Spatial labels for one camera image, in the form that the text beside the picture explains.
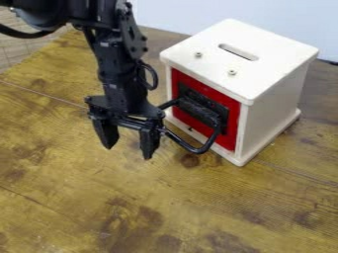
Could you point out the white wooden cabinet box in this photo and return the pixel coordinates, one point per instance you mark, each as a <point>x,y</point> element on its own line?
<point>257,68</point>

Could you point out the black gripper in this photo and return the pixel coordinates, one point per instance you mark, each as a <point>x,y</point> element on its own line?
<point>142,117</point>

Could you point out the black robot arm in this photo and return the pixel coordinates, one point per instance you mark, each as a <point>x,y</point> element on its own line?
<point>117,44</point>

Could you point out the red drawer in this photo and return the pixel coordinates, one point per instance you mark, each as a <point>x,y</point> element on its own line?
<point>225,140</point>

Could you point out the black drawer handle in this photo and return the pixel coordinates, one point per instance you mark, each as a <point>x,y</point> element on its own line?
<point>204,110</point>

